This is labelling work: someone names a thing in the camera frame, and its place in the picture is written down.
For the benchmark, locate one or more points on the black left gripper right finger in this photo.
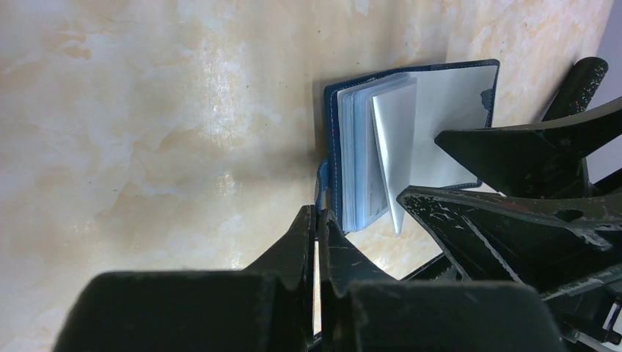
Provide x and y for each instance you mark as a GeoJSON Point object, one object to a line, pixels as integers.
{"type": "Point", "coordinates": [365, 309]}

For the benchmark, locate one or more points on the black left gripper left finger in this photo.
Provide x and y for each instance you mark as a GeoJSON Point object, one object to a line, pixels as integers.
{"type": "Point", "coordinates": [267, 306]}

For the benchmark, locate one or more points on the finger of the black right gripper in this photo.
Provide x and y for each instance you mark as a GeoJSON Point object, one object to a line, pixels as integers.
{"type": "Point", "coordinates": [544, 160]}
{"type": "Point", "coordinates": [556, 246]}

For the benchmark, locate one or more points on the blue leather card holder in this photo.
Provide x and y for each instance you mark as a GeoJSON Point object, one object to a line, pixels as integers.
{"type": "Point", "coordinates": [381, 130]}

